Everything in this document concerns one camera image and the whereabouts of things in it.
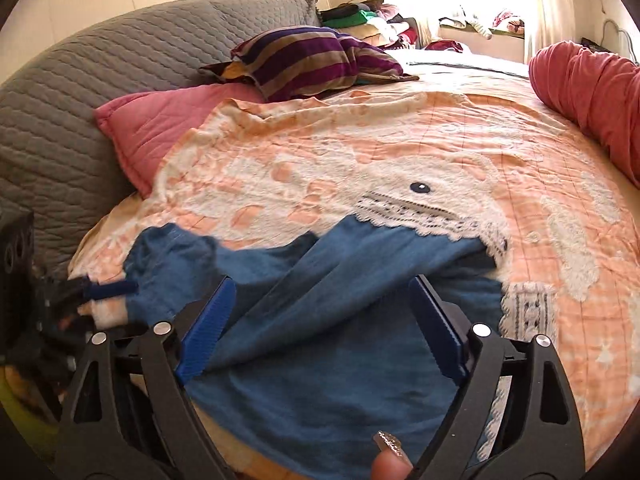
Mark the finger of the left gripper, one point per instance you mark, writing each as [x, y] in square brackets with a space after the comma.
[107, 289]

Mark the pink quilted pillow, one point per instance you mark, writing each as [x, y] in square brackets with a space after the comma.
[144, 126]

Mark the clothes on window sill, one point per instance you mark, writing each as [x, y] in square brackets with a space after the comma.
[504, 23]

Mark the white bed sheet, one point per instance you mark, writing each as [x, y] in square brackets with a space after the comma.
[470, 61]

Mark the grey quilted headboard cover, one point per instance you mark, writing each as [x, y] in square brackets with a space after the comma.
[54, 160]

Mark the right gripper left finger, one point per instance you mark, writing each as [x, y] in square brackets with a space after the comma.
[127, 414]

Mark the blue denim lace-trimmed pants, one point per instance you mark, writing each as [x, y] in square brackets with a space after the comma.
[321, 349]

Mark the red bolster cushion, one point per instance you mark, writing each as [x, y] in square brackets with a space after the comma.
[599, 92]

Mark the pile of clothes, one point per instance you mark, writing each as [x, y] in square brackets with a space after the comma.
[379, 24]

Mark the purple striped pillow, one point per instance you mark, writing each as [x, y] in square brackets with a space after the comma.
[295, 62]

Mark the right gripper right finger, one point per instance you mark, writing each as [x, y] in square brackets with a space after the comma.
[513, 416]

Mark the peach bear pattern blanket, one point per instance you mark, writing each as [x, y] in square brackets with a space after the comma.
[258, 175]

